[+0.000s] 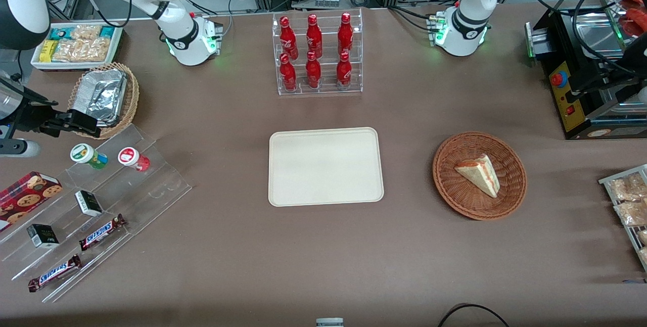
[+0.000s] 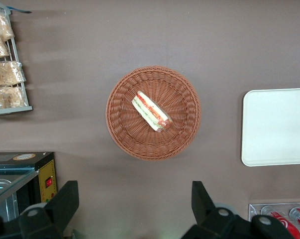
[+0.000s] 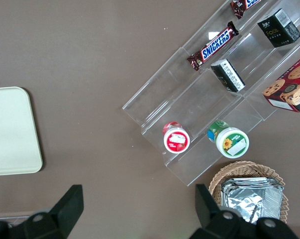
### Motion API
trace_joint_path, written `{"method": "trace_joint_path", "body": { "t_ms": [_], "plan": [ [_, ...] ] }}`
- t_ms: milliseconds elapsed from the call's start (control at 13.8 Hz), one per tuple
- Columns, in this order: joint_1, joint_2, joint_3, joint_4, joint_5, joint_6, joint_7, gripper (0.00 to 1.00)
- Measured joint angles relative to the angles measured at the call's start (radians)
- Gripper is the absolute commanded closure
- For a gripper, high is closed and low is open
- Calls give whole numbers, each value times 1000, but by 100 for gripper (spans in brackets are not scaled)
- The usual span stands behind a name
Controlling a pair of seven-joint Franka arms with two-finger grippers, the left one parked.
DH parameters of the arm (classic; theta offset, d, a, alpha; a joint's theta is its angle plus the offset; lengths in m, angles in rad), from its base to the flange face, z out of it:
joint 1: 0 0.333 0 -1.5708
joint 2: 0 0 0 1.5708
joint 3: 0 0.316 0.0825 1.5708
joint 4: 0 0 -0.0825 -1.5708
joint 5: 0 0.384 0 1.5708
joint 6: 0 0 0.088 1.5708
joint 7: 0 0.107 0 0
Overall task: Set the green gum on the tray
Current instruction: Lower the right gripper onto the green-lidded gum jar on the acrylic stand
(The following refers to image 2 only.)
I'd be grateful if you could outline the grey wire bread rack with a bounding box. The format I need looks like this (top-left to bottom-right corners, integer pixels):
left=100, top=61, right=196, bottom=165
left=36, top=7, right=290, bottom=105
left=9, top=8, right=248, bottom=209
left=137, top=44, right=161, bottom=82
left=0, top=5, right=33, bottom=117

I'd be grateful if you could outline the clear acrylic can holder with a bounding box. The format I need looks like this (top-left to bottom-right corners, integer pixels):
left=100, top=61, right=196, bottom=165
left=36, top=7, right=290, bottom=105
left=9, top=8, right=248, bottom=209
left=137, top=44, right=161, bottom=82
left=248, top=203, right=300, bottom=239

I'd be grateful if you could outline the steel pan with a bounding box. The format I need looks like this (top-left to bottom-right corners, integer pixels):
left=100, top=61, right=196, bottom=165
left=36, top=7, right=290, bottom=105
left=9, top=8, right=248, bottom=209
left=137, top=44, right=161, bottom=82
left=0, top=178, right=19, bottom=223

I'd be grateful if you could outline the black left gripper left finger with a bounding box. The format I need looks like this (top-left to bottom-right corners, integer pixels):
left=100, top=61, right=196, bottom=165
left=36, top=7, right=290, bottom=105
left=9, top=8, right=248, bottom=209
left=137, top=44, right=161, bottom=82
left=0, top=180, right=80, bottom=239

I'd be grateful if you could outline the sandwich with tomato and lettuce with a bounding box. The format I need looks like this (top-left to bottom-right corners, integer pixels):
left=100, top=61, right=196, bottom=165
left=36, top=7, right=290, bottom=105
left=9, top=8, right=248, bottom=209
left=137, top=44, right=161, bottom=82
left=131, top=90, right=174, bottom=133

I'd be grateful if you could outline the black glass food warmer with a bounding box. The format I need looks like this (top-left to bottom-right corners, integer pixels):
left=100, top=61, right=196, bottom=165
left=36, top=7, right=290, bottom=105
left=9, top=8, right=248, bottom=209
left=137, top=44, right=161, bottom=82
left=0, top=151, right=58, bottom=224

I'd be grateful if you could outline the cream rectangular plastic tray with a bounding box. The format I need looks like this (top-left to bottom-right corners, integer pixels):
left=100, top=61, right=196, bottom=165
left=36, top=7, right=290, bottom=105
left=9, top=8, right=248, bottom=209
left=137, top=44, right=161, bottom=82
left=241, top=88, right=300, bottom=167

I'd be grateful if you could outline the round brown wicker basket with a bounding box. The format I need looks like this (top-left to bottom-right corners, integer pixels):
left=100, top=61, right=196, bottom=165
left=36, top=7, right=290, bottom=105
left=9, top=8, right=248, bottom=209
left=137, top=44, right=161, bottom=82
left=105, top=65, right=202, bottom=161

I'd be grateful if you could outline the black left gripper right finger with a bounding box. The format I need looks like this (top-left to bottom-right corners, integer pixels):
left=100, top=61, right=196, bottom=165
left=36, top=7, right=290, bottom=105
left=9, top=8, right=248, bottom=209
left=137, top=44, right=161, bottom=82
left=181, top=181, right=300, bottom=239

